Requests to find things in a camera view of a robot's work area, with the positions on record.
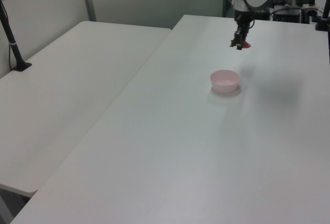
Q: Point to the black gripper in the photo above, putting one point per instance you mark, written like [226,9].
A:
[242,19]

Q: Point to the red strawberry with green leaves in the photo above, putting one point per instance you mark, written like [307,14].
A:
[247,45]

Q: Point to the pink plastic bowl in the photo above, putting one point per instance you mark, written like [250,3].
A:
[224,83]

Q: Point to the black electronics equipment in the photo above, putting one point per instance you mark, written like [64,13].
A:
[288,15]

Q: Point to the white side table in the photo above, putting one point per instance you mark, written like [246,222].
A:
[64,92]

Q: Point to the black camera pole with clamp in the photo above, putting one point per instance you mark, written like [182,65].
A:
[325,10]

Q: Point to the black camera pole with base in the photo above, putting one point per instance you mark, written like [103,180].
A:
[14,46]

